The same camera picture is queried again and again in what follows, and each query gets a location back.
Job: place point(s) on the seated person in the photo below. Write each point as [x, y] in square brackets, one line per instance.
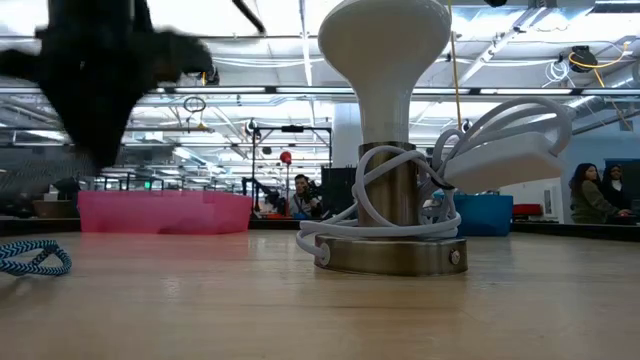
[301, 192]

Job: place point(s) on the red ball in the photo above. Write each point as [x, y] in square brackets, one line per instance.
[286, 158]

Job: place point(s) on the person in green jacket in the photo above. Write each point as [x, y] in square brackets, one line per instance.
[585, 197]

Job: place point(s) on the black cabinet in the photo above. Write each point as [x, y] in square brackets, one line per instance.
[337, 190]

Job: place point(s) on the person in dark top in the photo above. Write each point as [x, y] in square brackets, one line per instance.
[617, 187]

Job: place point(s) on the pink plastic bin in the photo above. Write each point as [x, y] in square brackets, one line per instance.
[165, 212]

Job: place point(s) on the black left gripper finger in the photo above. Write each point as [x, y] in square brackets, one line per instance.
[82, 135]
[112, 135]

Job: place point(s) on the brown box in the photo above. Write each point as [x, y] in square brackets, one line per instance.
[55, 208]

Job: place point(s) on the white power adapter block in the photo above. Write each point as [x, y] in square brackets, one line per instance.
[500, 165]

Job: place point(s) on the white shade brass lamp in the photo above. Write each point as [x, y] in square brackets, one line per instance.
[385, 45]

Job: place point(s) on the blue plastic bin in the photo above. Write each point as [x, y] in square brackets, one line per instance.
[485, 215]

